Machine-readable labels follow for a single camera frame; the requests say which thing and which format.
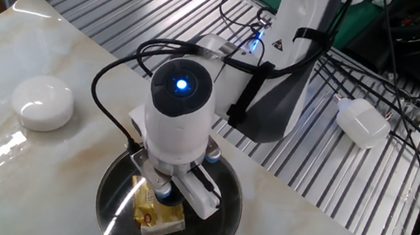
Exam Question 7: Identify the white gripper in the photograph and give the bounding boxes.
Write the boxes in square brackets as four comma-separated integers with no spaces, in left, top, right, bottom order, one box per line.
[115,103,235,223]

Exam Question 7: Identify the glass lid with black knob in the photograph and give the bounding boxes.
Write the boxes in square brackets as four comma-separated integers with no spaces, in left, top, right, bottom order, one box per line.
[90,138,251,235]

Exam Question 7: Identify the gold foil butter block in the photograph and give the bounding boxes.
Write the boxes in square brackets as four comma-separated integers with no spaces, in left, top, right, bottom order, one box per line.
[122,174,192,235]

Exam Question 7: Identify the white LED light bulb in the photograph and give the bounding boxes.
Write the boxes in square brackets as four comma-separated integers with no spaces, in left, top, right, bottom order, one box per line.
[325,92,396,153]

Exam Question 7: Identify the white round puck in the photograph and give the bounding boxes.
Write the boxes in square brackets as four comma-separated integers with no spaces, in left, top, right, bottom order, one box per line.
[7,70,78,138]

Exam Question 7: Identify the silver bracket with blue ends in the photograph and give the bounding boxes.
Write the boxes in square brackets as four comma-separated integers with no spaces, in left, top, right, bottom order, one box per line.
[123,122,225,209]

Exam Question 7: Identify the black arm cable harness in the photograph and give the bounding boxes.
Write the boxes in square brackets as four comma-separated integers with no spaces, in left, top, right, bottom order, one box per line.
[82,0,354,184]

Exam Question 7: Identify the thin looped black cable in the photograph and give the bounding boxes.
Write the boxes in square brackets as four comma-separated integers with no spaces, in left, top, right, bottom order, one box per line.
[215,0,281,36]

